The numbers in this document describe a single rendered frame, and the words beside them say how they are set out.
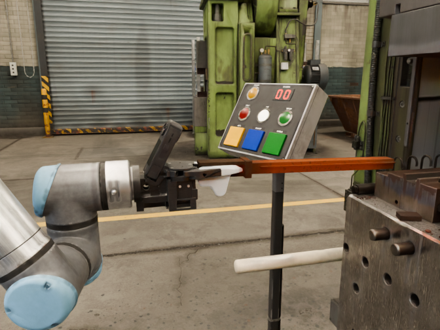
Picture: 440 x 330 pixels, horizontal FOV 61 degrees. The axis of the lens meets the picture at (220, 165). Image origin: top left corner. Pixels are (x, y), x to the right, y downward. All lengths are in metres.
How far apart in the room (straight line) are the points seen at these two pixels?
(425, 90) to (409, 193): 0.34
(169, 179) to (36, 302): 0.29
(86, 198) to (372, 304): 0.73
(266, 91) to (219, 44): 4.41
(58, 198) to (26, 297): 0.17
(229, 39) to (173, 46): 3.15
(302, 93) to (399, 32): 0.40
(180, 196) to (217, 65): 5.10
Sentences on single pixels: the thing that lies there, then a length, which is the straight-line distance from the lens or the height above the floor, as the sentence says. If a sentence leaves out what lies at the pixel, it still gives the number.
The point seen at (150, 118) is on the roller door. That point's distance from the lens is 8.76.
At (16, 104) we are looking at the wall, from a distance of 9.04.
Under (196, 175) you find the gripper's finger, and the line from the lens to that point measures 0.69.
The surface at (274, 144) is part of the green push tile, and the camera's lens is 1.25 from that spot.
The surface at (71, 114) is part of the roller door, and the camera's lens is 8.81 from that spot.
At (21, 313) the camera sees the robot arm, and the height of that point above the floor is 0.90.
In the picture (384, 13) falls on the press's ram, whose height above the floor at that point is 1.37.
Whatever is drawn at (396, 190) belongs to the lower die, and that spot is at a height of 0.95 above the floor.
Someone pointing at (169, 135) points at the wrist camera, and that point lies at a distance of 0.70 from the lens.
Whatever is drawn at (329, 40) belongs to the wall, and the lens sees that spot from 10.04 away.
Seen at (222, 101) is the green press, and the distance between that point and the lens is 5.78.
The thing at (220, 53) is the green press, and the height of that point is 1.57.
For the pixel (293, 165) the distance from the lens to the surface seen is 0.78.
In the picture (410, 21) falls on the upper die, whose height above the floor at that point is 1.34.
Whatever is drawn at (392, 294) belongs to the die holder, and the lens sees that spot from 0.99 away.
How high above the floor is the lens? 1.22
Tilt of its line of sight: 13 degrees down
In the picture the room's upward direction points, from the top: straight up
